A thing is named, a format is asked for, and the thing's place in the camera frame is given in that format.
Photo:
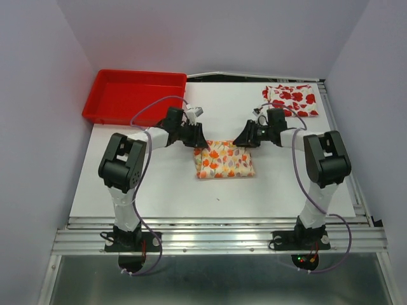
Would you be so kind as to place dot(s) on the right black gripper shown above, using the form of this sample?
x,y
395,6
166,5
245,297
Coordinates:
x,y
246,138

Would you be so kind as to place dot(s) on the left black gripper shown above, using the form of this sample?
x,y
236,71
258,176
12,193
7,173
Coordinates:
x,y
197,139

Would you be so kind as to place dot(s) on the orange floral print skirt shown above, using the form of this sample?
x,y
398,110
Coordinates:
x,y
223,160

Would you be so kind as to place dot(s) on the red poppy print skirt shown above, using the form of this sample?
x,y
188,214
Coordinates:
x,y
299,98

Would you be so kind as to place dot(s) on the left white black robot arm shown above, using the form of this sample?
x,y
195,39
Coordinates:
x,y
124,165

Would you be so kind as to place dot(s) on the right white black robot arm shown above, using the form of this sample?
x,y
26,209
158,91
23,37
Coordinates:
x,y
327,164

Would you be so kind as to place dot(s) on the red plastic tray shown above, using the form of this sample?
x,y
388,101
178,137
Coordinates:
x,y
117,96

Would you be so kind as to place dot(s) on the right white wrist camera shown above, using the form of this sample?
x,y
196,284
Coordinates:
x,y
261,117

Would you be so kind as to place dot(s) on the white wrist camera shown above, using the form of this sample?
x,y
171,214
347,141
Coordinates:
x,y
192,113
261,117

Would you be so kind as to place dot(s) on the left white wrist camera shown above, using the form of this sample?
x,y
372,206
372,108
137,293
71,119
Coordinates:
x,y
192,113

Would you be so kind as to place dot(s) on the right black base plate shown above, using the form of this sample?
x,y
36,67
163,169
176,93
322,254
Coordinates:
x,y
291,241

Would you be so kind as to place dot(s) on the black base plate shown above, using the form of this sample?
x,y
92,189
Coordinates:
x,y
145,242
291,241

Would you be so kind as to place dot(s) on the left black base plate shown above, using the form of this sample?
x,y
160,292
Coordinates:
x,y
145,242

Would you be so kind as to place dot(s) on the aluminium frame rails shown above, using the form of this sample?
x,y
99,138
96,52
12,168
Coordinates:
x,y
217,253

